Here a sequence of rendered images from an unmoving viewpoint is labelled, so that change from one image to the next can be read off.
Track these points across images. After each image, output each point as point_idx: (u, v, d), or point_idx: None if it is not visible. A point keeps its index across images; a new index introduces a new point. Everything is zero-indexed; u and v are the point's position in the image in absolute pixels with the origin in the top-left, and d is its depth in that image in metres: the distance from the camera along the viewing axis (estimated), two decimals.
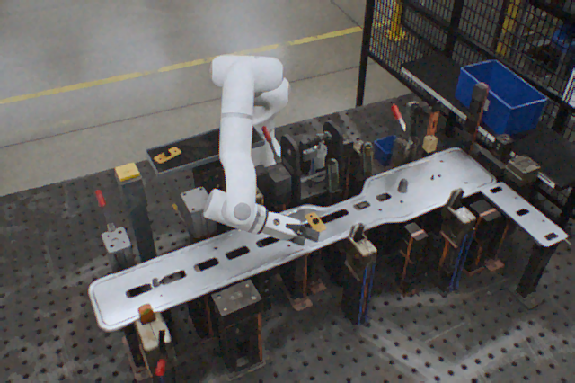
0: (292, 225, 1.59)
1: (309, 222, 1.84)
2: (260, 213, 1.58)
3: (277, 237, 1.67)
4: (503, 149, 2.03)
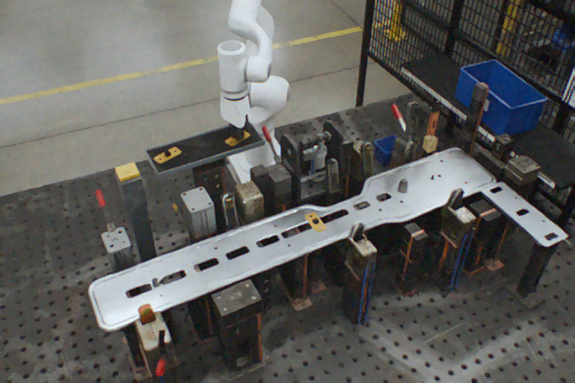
0: None
1: (309, 222, 1.84)
2: None
3: None
4: (503, 149, 2.03)
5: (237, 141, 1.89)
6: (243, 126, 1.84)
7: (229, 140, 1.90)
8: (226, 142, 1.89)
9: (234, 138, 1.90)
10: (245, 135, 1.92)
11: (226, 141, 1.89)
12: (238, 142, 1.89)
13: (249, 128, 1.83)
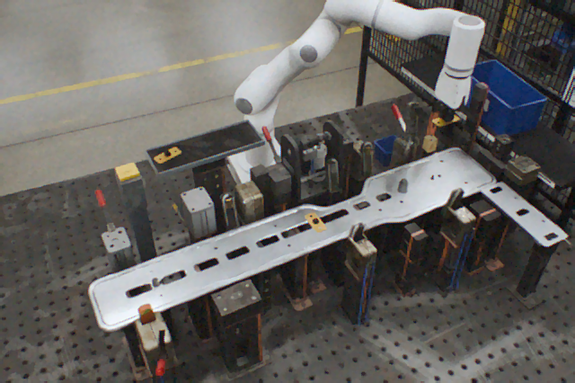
0: None
1: (309, 222, 1.84)
2: None
3: None
4: (503, 149, 2.03)
5: (445, 122, 1.82)
6: (457, 108, 1.76)
7: (437, 120, 1.83)
8: (434, 122, 1.83)
9: (442, 120, 1.83)
10: (454, 119, 1.84)
11: (434, 120, 1.83)
12: (446, 123, 1.82)
13: (463, 111, 1.75)
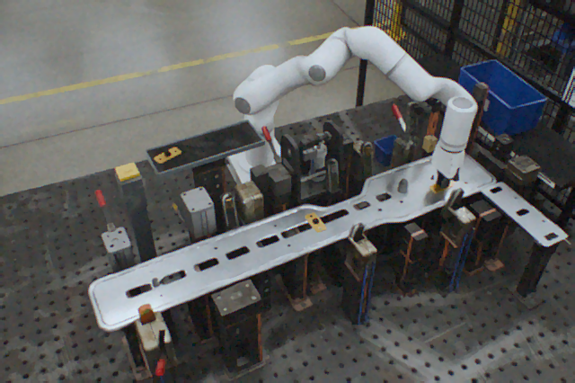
0: None
1: (309, 222, 1.84)
2: None
3: None
4: (503, 149, 2.03)
5: (441, 189, 1.95)
6: (452, 177, 1.89)
7: (433, 186, 1.96)
8: (430, 188, 1.96)
9: (438, 185, 1.96)
10: (449, 184, 1.97)
11: (430, 187, 1.96)
12: (442, 190, 1.95)
13: (457, 180, 1.88)
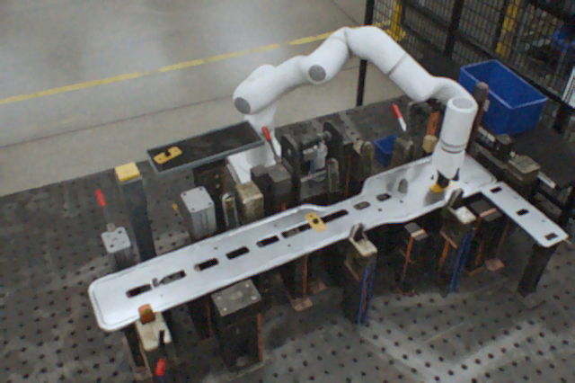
0: None
1: (309, 222, 1.84)
2: None
3: None
4: (503, 149, 2.03)
5: (441, 189, 1.95)
6: (452, 177, 1.89)
7: (433, 186, 1.96)
8: (430, 188, 1.96)
9: (438, 185, 1.96)
10: (449, 184, 1.97)
11: (430, 187, 1.96)
12: (442, 190, 1.95)
13: (457, 180, 1.88)
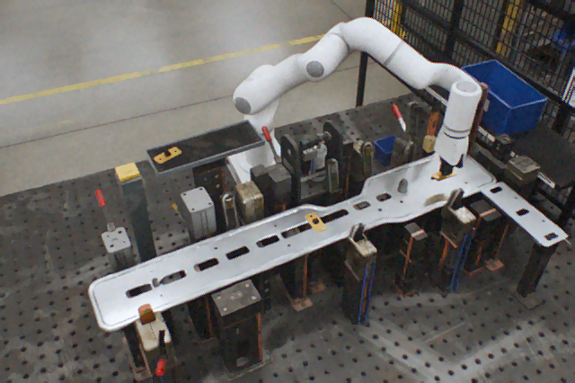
0: None
1: (309, 222, 1.84)
2: None
3: None
4: (503, 149, 2.03)
5: (444, 177, 1.92)
6: (455, 164, 1.85)
7: (436, 174, 1.92)
8: (433, 176, 1.92)
9: (441, 173, 1.93)
10: (452, 173, 1.93)
11: (433, 175, 1.92)
12: (445, 178, 1.91)
13: (461, 166, 1.84)
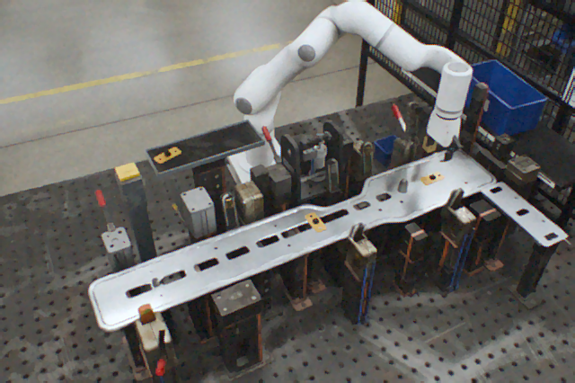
0: None
1: (309, 222, 1.84)
2: None
3: None
4: (503, 149, 2.03)
5: (431, 181, 1.99)
6: (455, 147, 1.83)
7: (423, 179, 2.00)
8: (421, 180, 1.99)
9: (429, 178, 2.00)
10: (439, 176, 2.00)
11: (421, 179, 1.99)
12: (432, 182, 1.98)
13: (459, 146, 1.82)
